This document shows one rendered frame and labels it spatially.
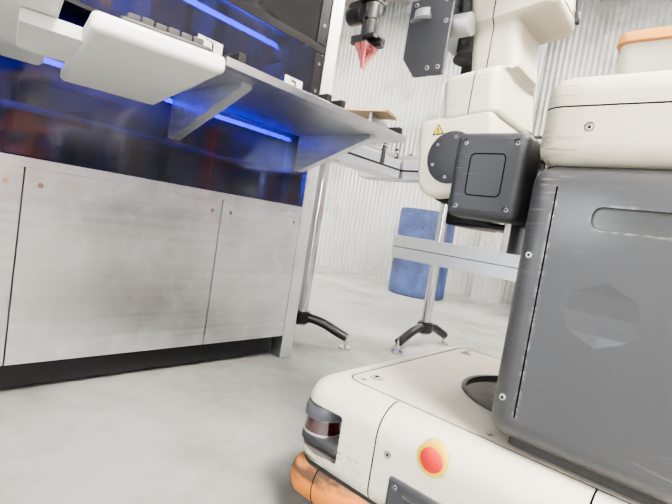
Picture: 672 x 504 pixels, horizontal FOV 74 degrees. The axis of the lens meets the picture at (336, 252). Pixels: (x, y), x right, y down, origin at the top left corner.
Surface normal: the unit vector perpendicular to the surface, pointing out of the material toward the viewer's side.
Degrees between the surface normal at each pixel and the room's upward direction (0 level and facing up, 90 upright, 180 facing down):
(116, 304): 90
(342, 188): 90
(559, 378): 90
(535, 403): 90
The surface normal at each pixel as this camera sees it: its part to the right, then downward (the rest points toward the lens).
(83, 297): 0.72, 0.16
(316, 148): -0.67, -0.06
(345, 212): -0.44, -0.01
